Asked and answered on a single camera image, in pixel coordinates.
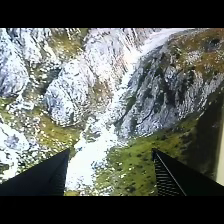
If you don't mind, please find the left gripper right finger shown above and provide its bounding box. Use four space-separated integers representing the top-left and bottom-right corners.
151 147 224 197

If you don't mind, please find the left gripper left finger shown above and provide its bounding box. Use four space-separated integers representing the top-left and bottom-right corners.
0 147 71 197

